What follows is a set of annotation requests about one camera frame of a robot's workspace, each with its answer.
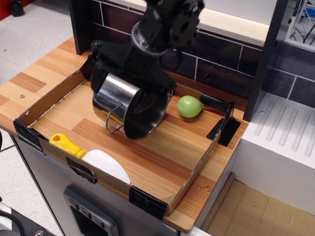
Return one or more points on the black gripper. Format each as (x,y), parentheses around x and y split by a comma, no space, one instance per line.
(142,70)

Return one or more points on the stainless steel pot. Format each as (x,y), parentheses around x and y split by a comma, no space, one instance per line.
(112,101)

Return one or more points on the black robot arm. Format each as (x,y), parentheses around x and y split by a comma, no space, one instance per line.
(165,25)

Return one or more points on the cardboard fence with black tape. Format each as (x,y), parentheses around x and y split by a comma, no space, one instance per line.
(173,170)

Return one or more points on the green plastic pear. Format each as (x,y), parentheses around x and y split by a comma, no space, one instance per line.
(189,106)

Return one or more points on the black object on floor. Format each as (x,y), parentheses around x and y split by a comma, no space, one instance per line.
(16,8)

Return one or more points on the grey oven control panel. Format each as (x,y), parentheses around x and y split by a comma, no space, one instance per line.
(90,220)

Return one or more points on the white toy sink drainboard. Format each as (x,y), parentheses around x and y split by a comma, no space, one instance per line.
(276,154)

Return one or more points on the yellow handled white spatula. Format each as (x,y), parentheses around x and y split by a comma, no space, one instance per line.
(96,158)

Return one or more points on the dark shelf post right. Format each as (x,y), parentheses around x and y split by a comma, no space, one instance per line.
(259,85)

